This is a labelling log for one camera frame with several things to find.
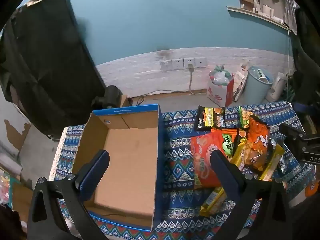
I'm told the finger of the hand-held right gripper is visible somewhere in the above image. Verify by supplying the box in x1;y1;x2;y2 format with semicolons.
293;102;320;117
279;123;309;143

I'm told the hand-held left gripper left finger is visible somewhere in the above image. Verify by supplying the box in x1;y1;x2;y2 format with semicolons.
27;149;110;240

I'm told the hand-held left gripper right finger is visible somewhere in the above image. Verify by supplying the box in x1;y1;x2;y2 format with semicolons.
210;149;293;240

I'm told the silver foil snack packet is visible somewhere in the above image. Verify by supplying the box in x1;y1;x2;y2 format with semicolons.
276;140;292;178

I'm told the cardboard box with blue rim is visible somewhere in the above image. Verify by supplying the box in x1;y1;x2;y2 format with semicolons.
71;104;165;232

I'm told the nut snack packet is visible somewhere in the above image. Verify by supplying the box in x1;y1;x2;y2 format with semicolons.
239;106;253;129

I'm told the red noodle packet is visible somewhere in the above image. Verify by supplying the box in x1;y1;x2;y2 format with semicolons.
190;132;227;189

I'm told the white kettle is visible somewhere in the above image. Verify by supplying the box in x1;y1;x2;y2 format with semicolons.
265;72;288;102

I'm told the orange chip bag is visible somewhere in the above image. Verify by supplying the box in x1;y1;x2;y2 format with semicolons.
244;115;272;173

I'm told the orange packet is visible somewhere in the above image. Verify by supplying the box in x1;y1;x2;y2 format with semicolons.
304;180;320;198

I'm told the blue patterned tablecloth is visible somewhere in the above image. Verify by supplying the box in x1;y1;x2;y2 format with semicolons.
49;101;320;240

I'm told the light blue trash bin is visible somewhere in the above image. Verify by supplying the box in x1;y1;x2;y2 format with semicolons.
244;66;274;105

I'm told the dark hanging clothing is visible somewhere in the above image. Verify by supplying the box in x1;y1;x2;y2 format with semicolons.
291;4;320;105

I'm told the black snack packet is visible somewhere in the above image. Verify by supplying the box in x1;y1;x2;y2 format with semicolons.
194;106;225;131

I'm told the black cylindrical device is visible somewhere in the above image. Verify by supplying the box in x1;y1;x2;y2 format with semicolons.
91;85;123;109

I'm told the plastic bag of waste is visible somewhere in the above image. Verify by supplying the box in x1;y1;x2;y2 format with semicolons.
209;65;233;86

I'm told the white cup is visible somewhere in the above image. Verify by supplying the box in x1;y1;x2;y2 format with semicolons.
261;5;275;16

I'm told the black cloth covered object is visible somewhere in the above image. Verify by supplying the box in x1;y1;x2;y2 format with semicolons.
0;0;107;137

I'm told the hanging white cable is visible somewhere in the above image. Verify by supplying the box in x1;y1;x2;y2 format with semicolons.
284;22;292;77

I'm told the white plug with cable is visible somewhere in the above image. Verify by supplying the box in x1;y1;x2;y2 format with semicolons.
187;64;208;95

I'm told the wall shelf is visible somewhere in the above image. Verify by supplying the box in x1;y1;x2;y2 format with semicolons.
227;6;298;36

